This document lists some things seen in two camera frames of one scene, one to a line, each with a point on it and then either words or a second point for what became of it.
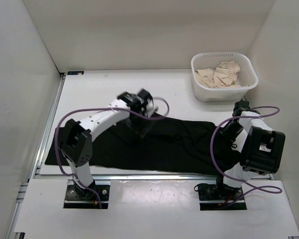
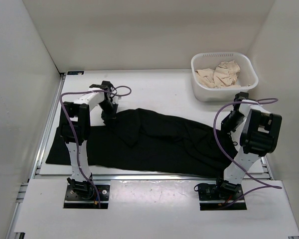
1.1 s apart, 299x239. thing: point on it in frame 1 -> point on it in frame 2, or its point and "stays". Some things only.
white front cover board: [153, 209] stays
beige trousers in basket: [224, 75] stays
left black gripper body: [136, 123] -> [108, 110]
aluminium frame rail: [34, 172] stays
